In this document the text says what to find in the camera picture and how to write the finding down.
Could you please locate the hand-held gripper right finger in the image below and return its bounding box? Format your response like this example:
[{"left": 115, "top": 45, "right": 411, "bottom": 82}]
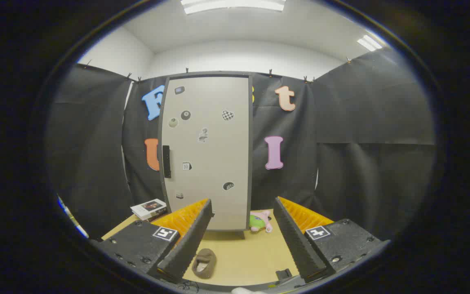
[{"left": 273, "top": 196, "right": 391, "bottom": 284}]

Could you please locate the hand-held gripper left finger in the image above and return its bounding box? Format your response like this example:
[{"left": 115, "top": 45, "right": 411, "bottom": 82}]
[{"left": 95, "top": 198, "right": 214, "bottom": 284}]

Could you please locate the brown fluffy shoe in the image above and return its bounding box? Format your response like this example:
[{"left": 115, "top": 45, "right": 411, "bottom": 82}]
[{"left": 191, "top": 248, "right": 217, "bottom": 280}]

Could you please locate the light grey shoe cabinet door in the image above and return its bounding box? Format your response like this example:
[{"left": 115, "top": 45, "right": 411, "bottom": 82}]
[{"left": 160, "top": 76, "right": 250, "bottom": 232}]

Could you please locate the black cabinet door handle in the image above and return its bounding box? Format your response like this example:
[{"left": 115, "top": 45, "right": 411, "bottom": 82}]
[{"left": 162, "top": 145, "right": 172, "bottom": 179}]

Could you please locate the grey shoe cabinet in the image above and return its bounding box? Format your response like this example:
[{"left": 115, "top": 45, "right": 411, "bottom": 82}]
[{"left": 157, "top": 71, "right": 254, "bottom": 240}]

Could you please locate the pink and green plush toy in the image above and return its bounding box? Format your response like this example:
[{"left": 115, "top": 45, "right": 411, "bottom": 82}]
[{"left": 249, "top": 210, "right": 273, "bottom": 234}]

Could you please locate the white book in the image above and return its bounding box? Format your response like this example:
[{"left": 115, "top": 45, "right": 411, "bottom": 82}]
[{"left": 131, "top": 199, "right": 168, "bottom": 220}]

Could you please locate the blue and white clutter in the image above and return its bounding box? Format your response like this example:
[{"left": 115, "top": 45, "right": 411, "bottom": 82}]
[{"left": 57, "top": 195, "right": 90, "bottom": 239}]

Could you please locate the black backdrop cloth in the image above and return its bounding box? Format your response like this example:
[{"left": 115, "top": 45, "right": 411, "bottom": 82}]
[{"left": 45, "top": 47, "right": 437, "bottom": 241}]

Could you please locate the long ceiling light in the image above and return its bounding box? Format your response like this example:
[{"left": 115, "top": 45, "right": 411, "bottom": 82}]
[{"left": 180, "top": 0, "right": 286, "bottom": 16}]

